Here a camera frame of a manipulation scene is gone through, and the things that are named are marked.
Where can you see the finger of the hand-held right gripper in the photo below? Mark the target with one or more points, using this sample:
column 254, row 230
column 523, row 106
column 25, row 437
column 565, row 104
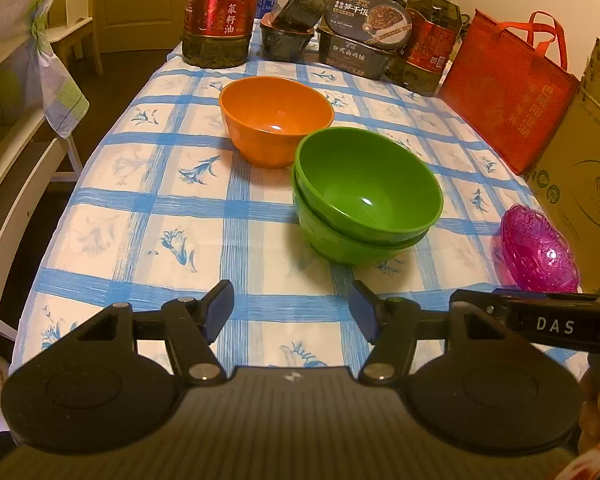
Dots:
column 480, row 297

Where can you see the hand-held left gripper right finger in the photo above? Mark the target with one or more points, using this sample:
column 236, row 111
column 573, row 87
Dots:
column 365, row 312

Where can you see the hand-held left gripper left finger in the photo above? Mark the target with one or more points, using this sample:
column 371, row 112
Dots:
column 219, row 310

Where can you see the green plastic bowl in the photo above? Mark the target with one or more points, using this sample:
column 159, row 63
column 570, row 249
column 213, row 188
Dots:
column 365, row 185
column 340, row 250

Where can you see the purple transparent plastic plate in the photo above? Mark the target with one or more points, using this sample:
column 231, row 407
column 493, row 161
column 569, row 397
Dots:
column 540, row 250

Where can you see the orange plastic bowl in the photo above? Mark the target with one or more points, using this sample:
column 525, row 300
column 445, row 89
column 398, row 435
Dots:
column 260, row 110

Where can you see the blue checked tablecloth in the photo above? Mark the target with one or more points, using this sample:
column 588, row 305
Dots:
column 155, row 210

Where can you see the large cardboard box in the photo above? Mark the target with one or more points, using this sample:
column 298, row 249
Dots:
column 590, row 185

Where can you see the red fabric tote bag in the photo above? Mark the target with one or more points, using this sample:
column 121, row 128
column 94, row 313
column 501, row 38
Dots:
column 505, row 100

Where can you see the dark instant rice box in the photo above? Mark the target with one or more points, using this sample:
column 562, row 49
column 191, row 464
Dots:
column 350, row 60

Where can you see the cooking oil bottle red label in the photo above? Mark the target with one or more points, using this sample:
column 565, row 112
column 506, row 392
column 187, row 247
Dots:
column 220, row 20
column 425, row 45

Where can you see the dark plastic food bowl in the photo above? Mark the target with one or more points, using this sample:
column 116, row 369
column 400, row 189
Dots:
column 285, row 45
column 300, row 7

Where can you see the instant rice box with photo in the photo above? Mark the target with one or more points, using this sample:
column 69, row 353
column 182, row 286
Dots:
column 365, row 15

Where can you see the wooden door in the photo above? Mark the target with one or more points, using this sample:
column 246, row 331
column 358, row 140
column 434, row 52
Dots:
column 140, row 5

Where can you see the checked chair cover cloth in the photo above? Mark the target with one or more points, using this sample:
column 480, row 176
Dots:
column 15, row 40

